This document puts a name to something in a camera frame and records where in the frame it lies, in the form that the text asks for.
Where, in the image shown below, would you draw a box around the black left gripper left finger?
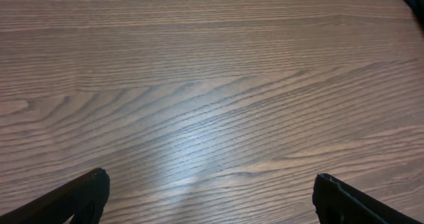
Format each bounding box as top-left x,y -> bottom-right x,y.
1,168 -> 110,224

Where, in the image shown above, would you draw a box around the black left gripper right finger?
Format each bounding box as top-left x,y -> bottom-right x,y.
312,173 -> 421,224

